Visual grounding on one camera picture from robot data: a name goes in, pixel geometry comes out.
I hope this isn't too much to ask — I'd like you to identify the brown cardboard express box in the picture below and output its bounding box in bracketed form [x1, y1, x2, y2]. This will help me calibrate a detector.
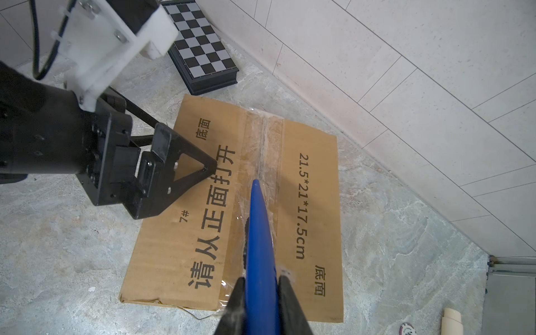
[119, 95, 344, 322]

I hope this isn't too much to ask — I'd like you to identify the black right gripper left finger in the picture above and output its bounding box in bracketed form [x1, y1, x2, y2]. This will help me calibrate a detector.
[214, 277, 247, 335]

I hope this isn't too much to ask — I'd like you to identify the black white chessboard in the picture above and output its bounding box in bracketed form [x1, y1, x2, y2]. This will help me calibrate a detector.
[161, 1, 239, 96]

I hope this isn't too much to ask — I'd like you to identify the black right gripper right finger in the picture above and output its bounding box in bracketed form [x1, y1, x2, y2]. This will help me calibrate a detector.
[278, 276, 313, 335]

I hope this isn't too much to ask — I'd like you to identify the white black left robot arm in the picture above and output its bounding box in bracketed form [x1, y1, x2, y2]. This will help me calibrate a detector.
[1, 65, 217, 219]

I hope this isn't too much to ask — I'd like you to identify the blue box cutter knife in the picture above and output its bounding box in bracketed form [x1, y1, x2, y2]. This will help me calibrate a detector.
[245, 180, 281, 334]

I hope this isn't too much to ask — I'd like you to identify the aluminium corner post right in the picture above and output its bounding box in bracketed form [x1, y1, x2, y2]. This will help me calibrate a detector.
[482, 256, 535, 334]

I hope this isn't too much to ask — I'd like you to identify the cream plastic handle tool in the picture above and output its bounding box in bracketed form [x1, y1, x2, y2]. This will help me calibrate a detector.
[441, 308, 463, 335]

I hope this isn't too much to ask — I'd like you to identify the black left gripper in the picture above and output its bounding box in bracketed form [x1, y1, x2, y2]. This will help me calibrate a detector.
[77, 87, 217, 219]

